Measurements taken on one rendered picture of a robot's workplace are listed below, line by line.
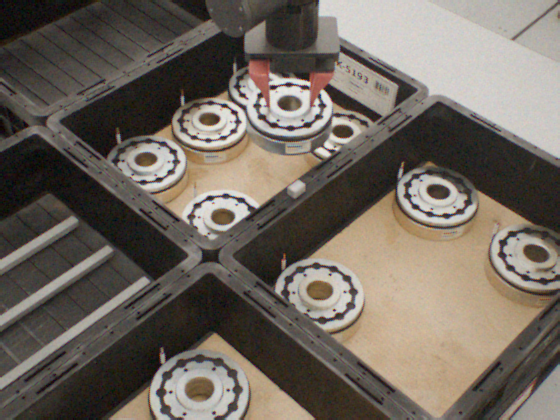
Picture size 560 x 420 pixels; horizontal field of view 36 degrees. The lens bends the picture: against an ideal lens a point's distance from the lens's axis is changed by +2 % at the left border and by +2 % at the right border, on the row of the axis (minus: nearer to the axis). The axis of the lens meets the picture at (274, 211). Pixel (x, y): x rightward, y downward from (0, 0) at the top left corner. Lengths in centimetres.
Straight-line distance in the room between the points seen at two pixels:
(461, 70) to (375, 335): 71
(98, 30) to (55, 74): 12
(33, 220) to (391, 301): 45
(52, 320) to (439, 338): 43
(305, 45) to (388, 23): 74
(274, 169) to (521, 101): 54
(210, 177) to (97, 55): 32
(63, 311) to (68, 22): 57
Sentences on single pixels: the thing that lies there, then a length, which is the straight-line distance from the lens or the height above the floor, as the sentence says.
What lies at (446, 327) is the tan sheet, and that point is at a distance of 99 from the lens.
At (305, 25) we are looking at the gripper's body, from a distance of 91.
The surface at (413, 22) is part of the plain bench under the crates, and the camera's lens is 166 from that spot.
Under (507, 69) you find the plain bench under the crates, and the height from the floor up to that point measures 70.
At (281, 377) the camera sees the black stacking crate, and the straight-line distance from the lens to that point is 91.
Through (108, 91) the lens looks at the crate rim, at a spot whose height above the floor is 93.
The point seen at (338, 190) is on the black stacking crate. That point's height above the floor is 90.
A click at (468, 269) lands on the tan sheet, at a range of 105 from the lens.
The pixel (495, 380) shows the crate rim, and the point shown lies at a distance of 85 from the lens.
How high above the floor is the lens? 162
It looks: 47 degrees down
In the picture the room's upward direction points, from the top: 3 degrees clockwise
